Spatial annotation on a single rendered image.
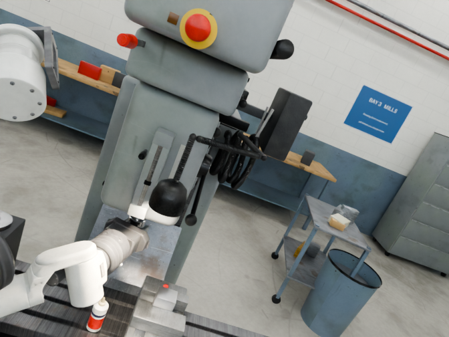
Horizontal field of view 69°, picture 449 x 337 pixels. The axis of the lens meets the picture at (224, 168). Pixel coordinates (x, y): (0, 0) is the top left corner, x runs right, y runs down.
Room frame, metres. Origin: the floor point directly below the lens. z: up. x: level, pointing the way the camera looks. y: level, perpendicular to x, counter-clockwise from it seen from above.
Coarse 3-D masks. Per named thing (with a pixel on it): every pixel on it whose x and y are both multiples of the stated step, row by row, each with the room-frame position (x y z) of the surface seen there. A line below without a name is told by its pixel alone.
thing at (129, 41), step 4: (120, 36) 0.51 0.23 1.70; (124, 36) 0.51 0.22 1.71; (128, 36) 0.52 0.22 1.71; (132, 36) 0.54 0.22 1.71; (120, 40) 0.51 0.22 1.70; (124, 40) 0.51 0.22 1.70; (128, 40) 0.52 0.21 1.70; (132, 40) 0.53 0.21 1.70; (136, 40) 0.56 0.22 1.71; (140, 40) 0.62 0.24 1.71; (120, 44) 0.51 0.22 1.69; (124, 44) 0.52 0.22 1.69; (128, 44) 0.52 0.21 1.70; (132, 44) 0.54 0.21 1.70; (136, 44) 0.56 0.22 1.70; (140, 44) 0.62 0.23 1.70; (144, 44) 0.65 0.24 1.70; (132, 48) 0.56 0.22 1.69
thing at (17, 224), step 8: (0, 216) 0.76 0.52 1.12; (8, 216) 0.77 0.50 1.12; (0, 224) 0.73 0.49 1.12; (8, 224) 0.74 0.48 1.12; (16, 224) 0.77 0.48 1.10; (24, 224) 0.81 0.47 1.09; (0, 232) 0.72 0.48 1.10; (8, 232) 0.73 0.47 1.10; (16, 232) 0.76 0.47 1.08; (8, 240) 0.73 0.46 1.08; (16, 240) 0.78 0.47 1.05; (16, 248) 0.79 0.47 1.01; (16, 256) 0.81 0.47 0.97
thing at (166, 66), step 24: (144, 48) 0.65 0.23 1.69; (168, 48) 0.66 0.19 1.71; (192, 48) 0.67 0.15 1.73; (144, 72) 0.65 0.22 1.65; (168, 72) 0.66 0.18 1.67; (192, 72) 0.67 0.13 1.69; (216, 72) 0.67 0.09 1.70; (240, 72) 0.68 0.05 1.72; (192, 96) 0.67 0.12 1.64; (216, 96) 0.68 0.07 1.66; (240, 96) 0.69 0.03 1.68
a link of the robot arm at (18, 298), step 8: (16, 280) 0.48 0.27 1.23; (8, 288) 0.46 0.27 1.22; (16, 288) 0.47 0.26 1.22; (24, 288) 0.47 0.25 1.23; (0, 296) 0.45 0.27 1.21; (8, 296) 0.45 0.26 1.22; (16, 296) 0.46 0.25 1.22; (24, 296) 0.47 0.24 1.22; (0, 304) 0.44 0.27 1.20; (8, 304) 0.45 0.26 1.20; (16, 304) 0.46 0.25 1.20; (24, 304) 0.46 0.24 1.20; (0, 312) 0.44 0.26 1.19; (8, 312) 0.45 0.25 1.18
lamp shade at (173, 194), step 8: (160, 184) 0.59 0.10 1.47; (168, 184) 0.59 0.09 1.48; (176, 184) 0.60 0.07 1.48; (152, 192) 0.59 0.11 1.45; (160, 192) 0.58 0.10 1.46; (168, 192) 0.58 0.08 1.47; (176, 192) 0.58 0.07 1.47; (184, 192) 0.60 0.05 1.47; (152, 200) 0.58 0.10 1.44; (160, 200) 0.57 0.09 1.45; (168, 200) 0.57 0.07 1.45; (176, 200) 0.58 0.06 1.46; (184, 200) 0.60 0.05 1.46; (152, 208) 0.58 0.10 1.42; (160, 208) 0.57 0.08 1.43; (168, 208) 0.57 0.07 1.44; (176, 208) 0.58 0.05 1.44; (168, 216) 0.57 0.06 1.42; (176, 216) 0.59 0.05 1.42
